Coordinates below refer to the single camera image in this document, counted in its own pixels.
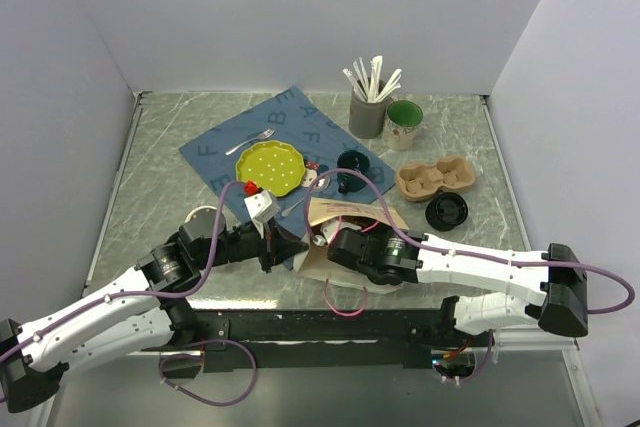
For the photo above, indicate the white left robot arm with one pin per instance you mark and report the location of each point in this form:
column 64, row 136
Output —
column 144, row 308

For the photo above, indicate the white wrapped straws bundle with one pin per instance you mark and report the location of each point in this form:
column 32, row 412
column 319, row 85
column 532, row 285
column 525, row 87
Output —
column 367, row 84

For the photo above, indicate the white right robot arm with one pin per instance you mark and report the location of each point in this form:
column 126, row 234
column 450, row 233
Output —
column 543, row 288

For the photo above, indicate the silver cartoon handle spoon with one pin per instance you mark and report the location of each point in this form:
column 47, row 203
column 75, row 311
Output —
column 321, row 185

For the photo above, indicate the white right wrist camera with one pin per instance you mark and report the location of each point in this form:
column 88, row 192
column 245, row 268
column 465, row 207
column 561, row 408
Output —
column 327, row 232

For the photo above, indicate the yellow dotted plate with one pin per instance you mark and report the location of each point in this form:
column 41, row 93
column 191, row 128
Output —
column 272, row 165

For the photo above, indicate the green inside ceramic mug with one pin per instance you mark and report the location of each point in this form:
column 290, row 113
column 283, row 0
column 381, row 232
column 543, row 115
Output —
column 402, row 125

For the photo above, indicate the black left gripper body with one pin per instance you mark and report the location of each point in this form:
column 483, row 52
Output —
column 244, row 243

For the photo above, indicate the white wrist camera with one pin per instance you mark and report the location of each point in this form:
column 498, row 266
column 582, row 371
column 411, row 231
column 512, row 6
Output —
column 261, row 205
column 327, row 232

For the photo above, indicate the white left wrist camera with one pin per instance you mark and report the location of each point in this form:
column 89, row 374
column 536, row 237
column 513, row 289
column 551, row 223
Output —
column 261, row 205

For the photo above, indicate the dark green mug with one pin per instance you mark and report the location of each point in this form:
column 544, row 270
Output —
column 354, row 161

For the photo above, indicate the stack of paper cups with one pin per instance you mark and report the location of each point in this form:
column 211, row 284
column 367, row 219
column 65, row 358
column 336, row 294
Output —
column 204, row 215

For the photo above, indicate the silver fork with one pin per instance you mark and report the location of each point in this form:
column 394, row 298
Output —
column 262, row 136

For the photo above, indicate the blue letter print cloth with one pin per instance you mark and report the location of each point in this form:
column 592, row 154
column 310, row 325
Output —
column 296, row 121

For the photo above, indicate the spare black cup lid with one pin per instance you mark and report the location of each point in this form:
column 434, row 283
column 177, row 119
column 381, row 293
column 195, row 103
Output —
column 446, row 211

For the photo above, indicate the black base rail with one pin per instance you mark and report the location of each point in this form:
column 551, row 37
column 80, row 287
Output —
column 320, row 338

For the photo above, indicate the kraft paper cakes bag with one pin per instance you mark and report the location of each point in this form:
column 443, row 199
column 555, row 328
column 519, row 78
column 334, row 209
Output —
column 352, row 255

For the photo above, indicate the grey straw holder cup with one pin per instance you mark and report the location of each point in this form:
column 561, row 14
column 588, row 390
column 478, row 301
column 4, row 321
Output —
column 366, row 120

